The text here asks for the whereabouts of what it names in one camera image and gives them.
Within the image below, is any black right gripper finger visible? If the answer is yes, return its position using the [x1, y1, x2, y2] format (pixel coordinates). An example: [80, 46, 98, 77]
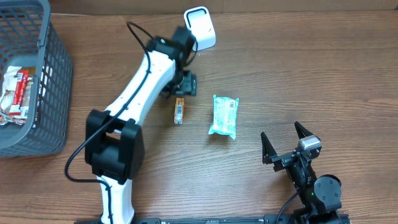
[294, 121, 313, 139]
[261, 132, 277, 164]

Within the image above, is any orange snack packet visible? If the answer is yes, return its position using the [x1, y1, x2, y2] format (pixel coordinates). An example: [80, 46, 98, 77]
[174, 98, 185, 124]

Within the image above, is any teal wipes packet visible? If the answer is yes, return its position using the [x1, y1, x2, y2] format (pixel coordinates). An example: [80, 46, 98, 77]
[208, 95, 239, 139]

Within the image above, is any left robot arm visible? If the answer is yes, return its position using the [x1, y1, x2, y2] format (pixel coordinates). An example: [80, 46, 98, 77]
[85, 26, 197, 223]

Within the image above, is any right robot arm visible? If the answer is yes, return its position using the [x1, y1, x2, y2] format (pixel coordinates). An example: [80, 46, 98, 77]
[261, 121, 343, 223]

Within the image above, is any white barcode scanner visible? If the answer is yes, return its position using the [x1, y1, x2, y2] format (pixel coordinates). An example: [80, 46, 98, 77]
[183, 6, 216, 51]

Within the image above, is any grey plastic mesh basket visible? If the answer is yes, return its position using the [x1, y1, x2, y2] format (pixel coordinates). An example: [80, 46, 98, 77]
[1, 1, 73, 157]

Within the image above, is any red white snack bar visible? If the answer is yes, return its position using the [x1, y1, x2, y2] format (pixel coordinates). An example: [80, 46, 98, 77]
[9, 70, 29, 116]

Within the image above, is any white brown snack wrapper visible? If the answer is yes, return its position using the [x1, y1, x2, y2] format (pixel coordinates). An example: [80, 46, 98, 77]
[1, 66, 35, 126]

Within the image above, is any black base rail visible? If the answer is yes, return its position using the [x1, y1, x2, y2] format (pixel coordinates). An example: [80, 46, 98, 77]
[75, 215, 351, 224]

